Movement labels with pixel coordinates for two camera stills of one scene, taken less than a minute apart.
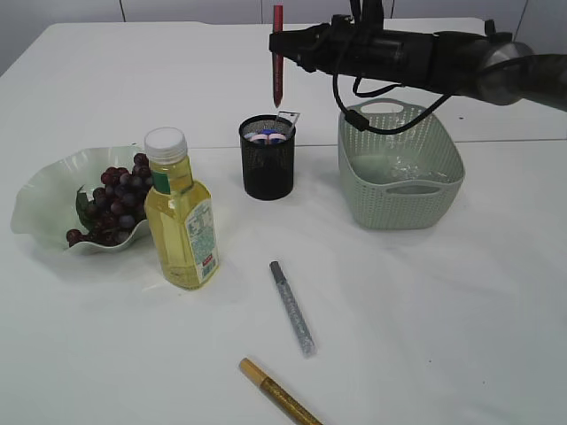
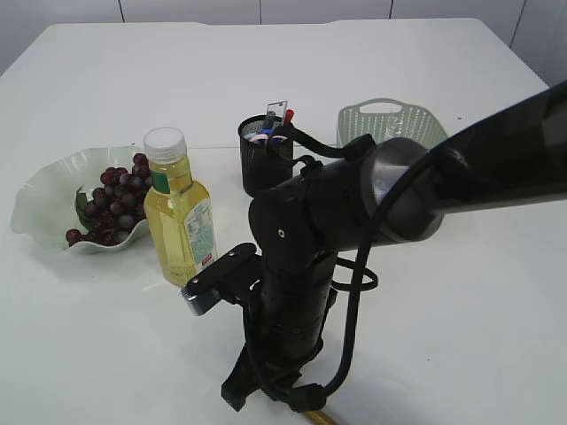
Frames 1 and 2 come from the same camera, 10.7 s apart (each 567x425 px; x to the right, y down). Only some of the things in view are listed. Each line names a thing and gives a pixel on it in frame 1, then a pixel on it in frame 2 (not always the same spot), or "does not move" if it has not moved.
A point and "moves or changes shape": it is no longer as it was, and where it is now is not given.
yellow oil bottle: [180, 214] does not move
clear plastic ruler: [291, 116] -> [278, 108]
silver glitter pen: [293, 312] moves or changes shape
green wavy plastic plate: [45, 206] does not move
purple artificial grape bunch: [116, 207] does not move
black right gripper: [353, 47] -> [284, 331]
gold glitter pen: [286, 403] moves or changes shape
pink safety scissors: [267, 136] does not move
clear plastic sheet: [405, 170] moves or changes shape
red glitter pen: [277, 58] -> [289, 115]
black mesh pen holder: [267, 146] does not move
